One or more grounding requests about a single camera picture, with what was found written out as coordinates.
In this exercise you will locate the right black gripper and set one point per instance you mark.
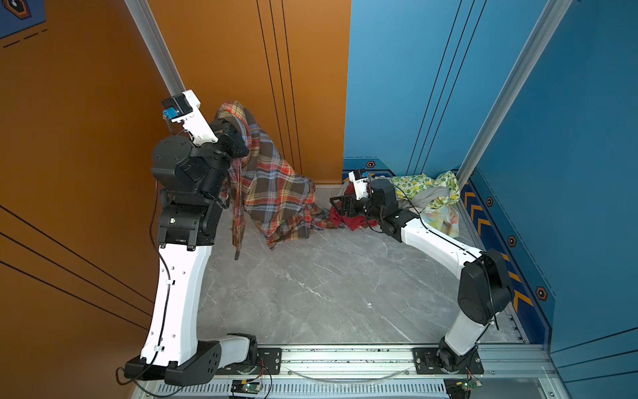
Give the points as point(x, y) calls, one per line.
point(345, 200)

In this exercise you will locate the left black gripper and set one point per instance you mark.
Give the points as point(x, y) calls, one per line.
point(227, 141)

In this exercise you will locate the plaid brown red cloth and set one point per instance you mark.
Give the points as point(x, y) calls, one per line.
point(264, 187)

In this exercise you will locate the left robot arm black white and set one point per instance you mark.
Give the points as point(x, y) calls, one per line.
point(189, 179)

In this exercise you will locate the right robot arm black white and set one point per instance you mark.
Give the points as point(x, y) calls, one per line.
point(485, 290)

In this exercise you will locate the yellow green lemon print cloth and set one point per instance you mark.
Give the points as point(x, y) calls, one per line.
point(428, 184)

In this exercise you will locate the pastel floral cloth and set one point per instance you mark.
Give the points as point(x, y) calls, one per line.
point(445, 219)

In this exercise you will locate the left green circuit board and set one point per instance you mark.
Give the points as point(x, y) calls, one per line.
point(246, 389)

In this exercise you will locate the right circuit board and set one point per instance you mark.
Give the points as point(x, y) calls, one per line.
point(461, 388)

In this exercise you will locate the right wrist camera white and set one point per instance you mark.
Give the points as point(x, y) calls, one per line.
point(360, 180)

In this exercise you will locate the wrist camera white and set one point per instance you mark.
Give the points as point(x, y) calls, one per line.
point(184, 109)
point(360, 180)

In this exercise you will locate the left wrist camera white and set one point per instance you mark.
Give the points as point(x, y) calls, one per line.
point(184, 109)

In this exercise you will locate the left aluminium corner post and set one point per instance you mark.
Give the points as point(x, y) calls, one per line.
point(147, 26)

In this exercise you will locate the aluminium corner post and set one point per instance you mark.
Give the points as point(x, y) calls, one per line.
point(147, 26)
point(542, 33)

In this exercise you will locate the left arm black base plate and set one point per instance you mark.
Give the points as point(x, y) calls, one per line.
point(269, 357)

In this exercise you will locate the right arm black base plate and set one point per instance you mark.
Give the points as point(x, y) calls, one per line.
point(441, 360)

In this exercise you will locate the aluminium front rail frame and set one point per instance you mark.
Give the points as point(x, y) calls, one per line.
point(382, 371)

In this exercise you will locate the right aluminium corner post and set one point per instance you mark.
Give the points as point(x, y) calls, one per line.
point(542, 33)

